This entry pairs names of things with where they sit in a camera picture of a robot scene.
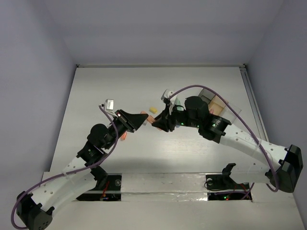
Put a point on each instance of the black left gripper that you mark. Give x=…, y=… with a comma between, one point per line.
x=125, y=120

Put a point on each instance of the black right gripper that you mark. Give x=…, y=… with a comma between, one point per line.
x=161, y=120

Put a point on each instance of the orange highlighter pen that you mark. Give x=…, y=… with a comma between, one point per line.
x=149, y=119

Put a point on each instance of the orange highlighter cap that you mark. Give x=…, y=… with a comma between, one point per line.
x=123, y=137

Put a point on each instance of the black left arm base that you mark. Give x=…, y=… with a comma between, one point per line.
x=107, y=188

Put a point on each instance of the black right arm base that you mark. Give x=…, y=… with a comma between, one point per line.
x=221, y=187

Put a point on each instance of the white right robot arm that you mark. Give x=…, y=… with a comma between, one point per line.
x=277, y=165

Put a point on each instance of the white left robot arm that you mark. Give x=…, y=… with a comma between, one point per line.
x=37, y=206

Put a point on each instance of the yellow eraser block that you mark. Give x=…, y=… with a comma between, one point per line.
x=153, y=110

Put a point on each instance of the green highlighter pen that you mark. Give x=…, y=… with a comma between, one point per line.
x=177, y=101

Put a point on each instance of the smoky grey plastic container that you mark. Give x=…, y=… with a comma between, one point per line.
x=206, y=95

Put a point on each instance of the clear plastic container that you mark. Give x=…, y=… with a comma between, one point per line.
x=229, y=114

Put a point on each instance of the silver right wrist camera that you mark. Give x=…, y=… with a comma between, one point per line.
x=167, y=97

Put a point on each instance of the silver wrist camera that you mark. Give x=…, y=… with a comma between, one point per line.
x=107, y=106
x=167, y=97

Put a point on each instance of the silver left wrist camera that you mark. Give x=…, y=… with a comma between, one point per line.
x=107, y=106

